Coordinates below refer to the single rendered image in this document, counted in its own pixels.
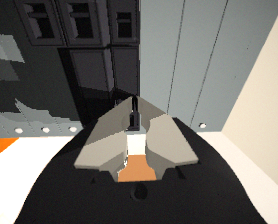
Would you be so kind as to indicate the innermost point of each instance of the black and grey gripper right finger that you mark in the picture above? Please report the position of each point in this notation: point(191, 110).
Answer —
point(172, 144)

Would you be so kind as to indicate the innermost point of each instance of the black server rack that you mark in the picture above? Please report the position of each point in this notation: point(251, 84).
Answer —
point(194, 57)

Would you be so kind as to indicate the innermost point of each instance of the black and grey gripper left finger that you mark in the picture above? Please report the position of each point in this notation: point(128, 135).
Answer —
point(100, 146)

